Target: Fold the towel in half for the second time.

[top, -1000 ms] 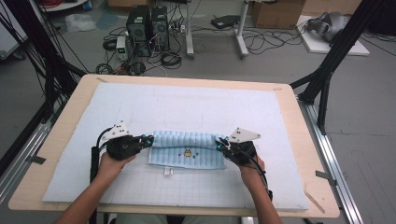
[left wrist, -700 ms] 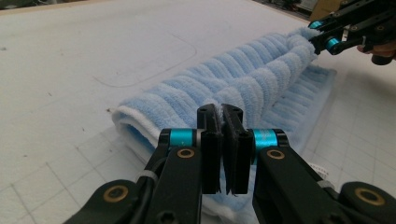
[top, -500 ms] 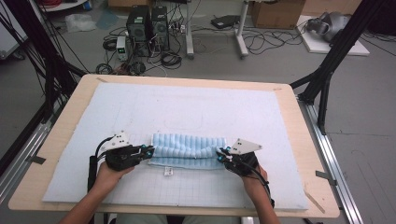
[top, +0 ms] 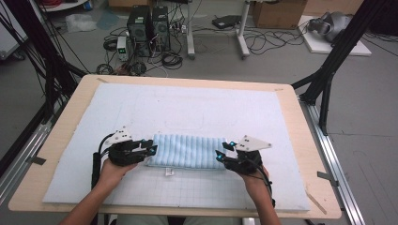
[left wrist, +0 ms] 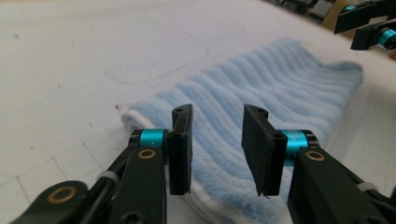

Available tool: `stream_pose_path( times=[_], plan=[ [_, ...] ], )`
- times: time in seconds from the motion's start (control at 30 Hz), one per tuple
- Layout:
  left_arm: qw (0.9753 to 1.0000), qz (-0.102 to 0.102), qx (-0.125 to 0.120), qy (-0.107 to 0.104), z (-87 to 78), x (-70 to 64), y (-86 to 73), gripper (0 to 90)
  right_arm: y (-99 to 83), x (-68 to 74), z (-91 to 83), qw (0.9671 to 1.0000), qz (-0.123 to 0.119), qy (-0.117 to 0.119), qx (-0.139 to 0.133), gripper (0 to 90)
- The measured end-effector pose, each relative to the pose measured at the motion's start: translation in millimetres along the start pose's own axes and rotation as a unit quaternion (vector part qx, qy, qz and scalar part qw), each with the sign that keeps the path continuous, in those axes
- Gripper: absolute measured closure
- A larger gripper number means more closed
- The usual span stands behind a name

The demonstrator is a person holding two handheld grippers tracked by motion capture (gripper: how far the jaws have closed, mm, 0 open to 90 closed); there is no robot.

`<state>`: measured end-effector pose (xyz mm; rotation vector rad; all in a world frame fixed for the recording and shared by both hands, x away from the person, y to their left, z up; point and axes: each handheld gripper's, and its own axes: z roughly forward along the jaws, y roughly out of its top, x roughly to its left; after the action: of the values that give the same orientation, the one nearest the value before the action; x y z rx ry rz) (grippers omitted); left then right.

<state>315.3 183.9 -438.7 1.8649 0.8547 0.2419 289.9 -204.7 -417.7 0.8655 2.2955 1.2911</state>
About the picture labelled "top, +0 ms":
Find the white power supply unit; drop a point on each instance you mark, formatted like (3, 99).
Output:
(122, 48)

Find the clear plastic bag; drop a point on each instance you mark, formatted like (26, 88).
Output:
(79, 22)

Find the white foam mat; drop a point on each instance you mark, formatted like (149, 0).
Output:
(109, 93)

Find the black tape strip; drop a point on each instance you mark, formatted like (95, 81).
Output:
(36, 160)
(327, 177)

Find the person's leg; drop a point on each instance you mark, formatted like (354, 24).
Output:
(216, 221)
(140, 220)

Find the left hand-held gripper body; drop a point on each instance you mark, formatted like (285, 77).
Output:
(125, 154)

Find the brown cardboard box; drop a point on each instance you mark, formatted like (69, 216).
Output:
(278, 14)

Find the narrow black computer tower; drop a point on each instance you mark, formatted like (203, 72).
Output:
(161, 28)

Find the white floor board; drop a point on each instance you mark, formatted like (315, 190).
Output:
(319, 47)

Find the person's right leg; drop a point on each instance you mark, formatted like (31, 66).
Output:
(216, 221)

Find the grey helmet device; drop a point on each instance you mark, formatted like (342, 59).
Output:
(331, 25)

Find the white desk leg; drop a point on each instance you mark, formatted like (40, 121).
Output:
(242, 34)
(190, 31)

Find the person's left hand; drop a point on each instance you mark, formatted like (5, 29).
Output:
(112, 175)

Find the blue striped towel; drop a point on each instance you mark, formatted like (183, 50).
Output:
(187, 151)

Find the wide black computer tower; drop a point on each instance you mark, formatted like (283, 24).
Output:
(139, 29)

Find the thin wooden stick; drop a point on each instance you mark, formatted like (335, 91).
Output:
(316, 202)

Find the black flat case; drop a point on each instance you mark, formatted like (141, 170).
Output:
(226, 21)

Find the aluminium rail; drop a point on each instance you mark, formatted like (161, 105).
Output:
(18, 175)
(338, 175)

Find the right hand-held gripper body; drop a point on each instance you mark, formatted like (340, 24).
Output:
(247, 162)

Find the person's right hand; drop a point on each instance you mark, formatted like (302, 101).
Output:
(256, 182)

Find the person's left leg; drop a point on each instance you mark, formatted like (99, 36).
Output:
(140, 220)

